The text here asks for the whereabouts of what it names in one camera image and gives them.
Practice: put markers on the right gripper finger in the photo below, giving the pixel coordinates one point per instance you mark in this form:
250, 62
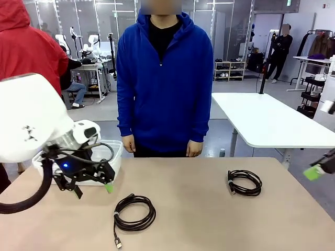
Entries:
313, 173
325, 157

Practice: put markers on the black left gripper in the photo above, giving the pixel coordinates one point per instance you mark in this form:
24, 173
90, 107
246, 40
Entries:
70, 163

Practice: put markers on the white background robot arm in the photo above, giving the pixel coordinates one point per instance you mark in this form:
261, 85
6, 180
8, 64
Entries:
92, 45
61, 43

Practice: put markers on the blue-sleeved right forearm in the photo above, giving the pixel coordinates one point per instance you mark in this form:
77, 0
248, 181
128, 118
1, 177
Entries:
125, 117

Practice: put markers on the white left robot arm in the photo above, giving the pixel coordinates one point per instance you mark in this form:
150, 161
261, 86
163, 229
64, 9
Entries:
26, 117

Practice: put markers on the blue-sleeved left forearm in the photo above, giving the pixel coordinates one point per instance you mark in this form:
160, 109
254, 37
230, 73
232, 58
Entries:
200, 120

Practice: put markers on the person's right hand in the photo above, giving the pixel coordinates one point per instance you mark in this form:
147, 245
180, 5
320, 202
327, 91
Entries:
128, 144

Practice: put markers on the person's left hand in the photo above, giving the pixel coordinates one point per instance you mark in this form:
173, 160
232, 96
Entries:
195, 149

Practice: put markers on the clear plastic storage container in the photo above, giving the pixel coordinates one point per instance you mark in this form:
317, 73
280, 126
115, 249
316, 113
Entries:
117, 154

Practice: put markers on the black utility cart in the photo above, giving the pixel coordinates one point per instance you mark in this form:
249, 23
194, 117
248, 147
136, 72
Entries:
310, 96

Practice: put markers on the white cylindrical unit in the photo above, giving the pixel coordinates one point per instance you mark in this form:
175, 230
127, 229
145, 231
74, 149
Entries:
325, 86

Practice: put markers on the large white table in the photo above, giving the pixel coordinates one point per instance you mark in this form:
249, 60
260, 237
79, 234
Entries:
261, 117

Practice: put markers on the small grey bottle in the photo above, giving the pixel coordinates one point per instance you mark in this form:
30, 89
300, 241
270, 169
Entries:
222, 152

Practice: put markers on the seated person in jeans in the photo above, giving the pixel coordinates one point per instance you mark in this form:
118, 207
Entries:
78, 90

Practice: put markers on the white desk with angled legs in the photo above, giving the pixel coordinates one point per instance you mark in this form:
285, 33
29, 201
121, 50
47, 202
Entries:
314, 60

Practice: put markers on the purple cloth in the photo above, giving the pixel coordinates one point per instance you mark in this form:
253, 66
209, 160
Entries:
316, 56

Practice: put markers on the person in blue hoodie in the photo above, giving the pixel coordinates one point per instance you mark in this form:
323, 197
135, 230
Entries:
162, 104

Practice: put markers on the clothes rack with coats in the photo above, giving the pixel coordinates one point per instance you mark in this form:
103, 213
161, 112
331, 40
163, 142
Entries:
320, 44

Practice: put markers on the person in black clothes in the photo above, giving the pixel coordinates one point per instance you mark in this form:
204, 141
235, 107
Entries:
281, 52

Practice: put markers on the white background workbench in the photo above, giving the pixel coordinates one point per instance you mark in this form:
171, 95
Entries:
86, 66

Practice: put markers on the black bags pile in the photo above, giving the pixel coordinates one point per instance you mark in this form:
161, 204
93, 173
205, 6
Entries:
255, 62

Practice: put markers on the wooden shoe rack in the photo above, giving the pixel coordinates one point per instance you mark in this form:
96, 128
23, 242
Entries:
230, 70

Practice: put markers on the thin black tripod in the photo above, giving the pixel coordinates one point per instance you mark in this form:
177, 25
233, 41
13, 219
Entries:
112, 52

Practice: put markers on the person in red jacket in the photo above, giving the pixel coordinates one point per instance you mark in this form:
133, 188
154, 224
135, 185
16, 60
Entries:
26, 47

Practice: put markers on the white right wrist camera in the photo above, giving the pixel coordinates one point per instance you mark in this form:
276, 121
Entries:
325, 105

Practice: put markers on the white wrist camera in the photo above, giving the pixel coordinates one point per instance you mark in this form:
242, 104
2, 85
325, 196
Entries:
325, 105
83, 130

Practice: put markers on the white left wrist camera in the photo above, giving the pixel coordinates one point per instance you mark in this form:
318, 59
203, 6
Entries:
83, 130

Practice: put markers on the tall black camera stand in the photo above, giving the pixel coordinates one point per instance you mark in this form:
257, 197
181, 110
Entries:
265, 70

